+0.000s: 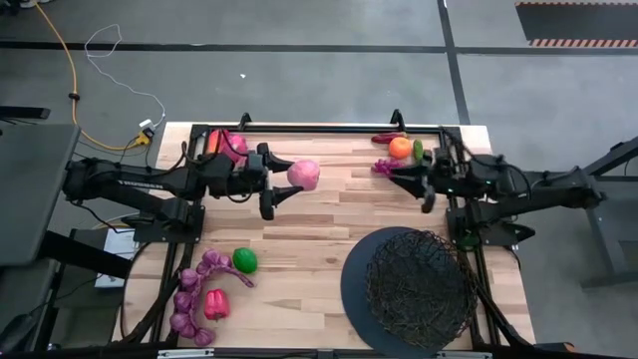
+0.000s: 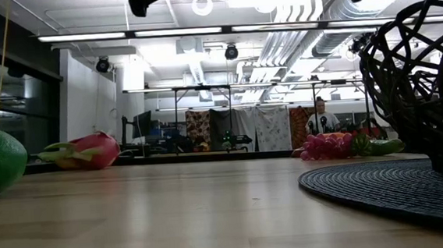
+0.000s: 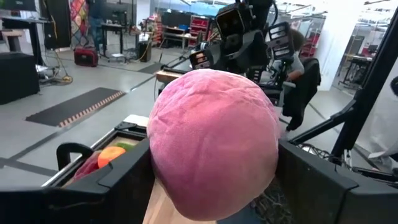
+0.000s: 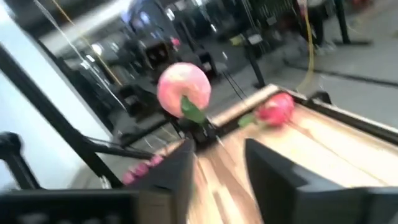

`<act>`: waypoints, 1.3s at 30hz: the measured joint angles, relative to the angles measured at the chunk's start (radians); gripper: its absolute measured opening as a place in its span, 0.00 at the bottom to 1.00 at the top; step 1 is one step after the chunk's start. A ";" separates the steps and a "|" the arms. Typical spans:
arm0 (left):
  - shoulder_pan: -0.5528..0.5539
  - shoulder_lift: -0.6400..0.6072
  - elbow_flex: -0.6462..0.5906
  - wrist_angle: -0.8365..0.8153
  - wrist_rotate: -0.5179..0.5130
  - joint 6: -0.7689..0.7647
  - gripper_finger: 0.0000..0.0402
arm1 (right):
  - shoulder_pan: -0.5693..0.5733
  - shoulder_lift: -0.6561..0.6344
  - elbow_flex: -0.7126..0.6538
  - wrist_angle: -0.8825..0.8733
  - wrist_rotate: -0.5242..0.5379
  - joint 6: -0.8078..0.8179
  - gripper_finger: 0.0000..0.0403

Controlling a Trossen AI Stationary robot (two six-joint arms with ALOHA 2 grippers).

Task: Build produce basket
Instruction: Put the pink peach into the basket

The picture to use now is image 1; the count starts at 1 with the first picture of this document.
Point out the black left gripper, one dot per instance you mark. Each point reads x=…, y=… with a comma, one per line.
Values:
x=251, y=174

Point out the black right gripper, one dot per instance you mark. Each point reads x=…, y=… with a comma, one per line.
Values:
x=448, y=174

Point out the green cucumber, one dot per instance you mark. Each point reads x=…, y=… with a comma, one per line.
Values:
x=418, y=149

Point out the pink round fruit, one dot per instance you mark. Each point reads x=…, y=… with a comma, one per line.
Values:
x=304, y=174

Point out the purple grape bunch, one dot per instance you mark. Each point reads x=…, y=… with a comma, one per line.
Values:
x=385, y=167

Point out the orange fruit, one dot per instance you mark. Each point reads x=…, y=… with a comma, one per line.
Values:
x=400, y=148

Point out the pink dragon fruit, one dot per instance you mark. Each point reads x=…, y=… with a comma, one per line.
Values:
x=238, y=144

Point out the green lime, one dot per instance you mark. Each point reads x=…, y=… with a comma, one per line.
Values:
x=244, y=260

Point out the dark wicker basket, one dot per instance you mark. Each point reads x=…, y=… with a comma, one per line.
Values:
x=421, y=289

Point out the red bell pepper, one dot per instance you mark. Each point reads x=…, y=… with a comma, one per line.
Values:
x=216, y=304

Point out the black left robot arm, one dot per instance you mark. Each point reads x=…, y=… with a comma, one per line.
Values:
x=124, y=184

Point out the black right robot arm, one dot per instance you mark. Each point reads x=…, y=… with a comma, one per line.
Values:
x=538, y=184

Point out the red chili pepper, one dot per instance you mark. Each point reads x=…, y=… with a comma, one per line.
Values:
x=386, y=138

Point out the purple garlic braid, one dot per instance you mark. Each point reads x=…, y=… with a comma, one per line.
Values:
x=189, y=276

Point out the dark round woven placemat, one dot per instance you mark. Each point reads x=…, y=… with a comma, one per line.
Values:
x=356, y=294

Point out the white power adapter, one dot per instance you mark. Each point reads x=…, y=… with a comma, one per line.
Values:
x=146, y=123

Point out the white box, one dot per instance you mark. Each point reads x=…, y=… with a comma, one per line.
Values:
x=119, y=247

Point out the grey metal stand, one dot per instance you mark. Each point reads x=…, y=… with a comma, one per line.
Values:
x=598, y=239

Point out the hazard-striped floor mat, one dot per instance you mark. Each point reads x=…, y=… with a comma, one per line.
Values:
x=573, y=22

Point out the grey desk top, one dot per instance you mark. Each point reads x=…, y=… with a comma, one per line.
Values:
x=35, y=189

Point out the black flat bar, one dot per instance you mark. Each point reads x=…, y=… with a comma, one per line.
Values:
x=25, y=112

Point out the person's shoe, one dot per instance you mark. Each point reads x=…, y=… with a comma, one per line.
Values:
x=32, y=3

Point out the black frame bracket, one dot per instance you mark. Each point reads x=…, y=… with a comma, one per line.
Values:
x=244, y=121
x=397, y=119

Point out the black table frame rails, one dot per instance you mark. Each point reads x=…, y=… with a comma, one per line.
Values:
x=319, y=129

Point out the silver metal bracket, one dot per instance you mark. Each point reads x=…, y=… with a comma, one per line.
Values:
x=185, y=353
x=463, y=355

